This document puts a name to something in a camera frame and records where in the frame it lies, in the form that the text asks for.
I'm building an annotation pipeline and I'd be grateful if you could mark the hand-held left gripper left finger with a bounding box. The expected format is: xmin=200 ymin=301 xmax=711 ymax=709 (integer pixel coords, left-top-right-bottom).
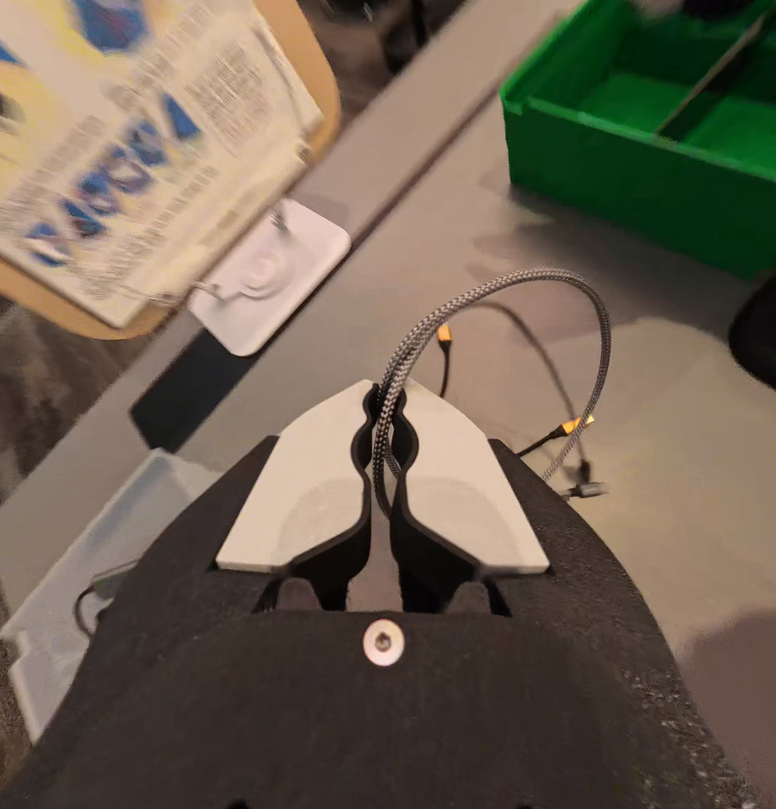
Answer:
xmin=216 ymin=379 xmax=375 ymax=611

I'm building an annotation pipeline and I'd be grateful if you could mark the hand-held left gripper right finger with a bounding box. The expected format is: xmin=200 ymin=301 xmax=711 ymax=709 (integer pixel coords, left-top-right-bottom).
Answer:
xmin=388 ymin=378 xmax=551 ymax=613

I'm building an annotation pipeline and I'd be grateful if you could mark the grey braided usb cable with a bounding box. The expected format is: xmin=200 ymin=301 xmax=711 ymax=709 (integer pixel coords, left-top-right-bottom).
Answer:
xmin=372 ymin=268 xmax=614 ymax=525

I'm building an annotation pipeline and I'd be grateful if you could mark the black desk leg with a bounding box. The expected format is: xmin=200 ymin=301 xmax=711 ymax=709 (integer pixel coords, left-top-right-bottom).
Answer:
xmin=129 ymin=341 xmax=257 ymax=453

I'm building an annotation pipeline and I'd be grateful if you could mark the white square hook stand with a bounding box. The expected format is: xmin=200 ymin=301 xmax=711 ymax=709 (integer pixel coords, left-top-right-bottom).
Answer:
xmin=187 ymin=199 xmax=352 ymax=358

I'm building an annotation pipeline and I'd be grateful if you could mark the clear plastic container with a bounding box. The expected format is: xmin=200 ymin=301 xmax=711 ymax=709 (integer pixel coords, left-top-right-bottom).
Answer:
xmin=0 ymin=449 xmax=227 ymax=745

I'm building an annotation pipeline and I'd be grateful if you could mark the green plastic bin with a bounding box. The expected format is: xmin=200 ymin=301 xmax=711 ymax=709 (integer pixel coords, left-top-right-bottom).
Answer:
xmin=498 ymin=0 xmax=776 ymax=282

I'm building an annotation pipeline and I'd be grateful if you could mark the white printed box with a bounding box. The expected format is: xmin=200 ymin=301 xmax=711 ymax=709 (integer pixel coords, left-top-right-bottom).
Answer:
xmin=0 ymin=0 xmax=327 ymax=329

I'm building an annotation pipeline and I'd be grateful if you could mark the dark cardboard bin divider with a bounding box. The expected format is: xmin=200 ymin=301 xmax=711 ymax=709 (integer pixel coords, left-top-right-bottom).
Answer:
xmin=655 ymin=0 xmax=776 ymax=139

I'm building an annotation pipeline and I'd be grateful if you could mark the black usb cable orange plug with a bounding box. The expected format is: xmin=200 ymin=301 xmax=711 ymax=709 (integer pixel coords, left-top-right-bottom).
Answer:
xmin=435 ymin=321 xmax=597 ymax=459

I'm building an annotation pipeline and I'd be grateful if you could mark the thin dark cable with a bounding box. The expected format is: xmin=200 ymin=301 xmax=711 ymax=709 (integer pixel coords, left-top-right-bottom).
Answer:
xmin=73 ymin=559 xmax=139 ymax=636

